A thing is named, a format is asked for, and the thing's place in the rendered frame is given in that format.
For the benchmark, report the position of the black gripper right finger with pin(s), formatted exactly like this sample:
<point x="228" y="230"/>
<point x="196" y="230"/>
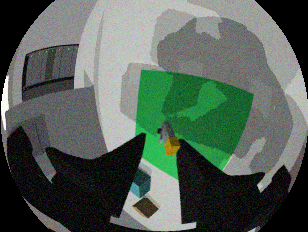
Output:
<point x="204" y="187"/>

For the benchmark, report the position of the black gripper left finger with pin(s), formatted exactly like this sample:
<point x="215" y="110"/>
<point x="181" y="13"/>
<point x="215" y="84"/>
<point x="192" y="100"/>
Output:
<point x="108" y="176"/>

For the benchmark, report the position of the teal block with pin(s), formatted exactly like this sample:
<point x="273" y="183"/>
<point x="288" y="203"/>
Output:
<point x="141" y="184"/>

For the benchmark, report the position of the brown block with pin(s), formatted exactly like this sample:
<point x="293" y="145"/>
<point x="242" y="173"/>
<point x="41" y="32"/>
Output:
<point x="145" y="207"/>

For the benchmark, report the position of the grey panel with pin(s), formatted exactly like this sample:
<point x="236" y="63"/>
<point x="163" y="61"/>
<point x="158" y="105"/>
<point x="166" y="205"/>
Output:
<point x="66" y="120"/>

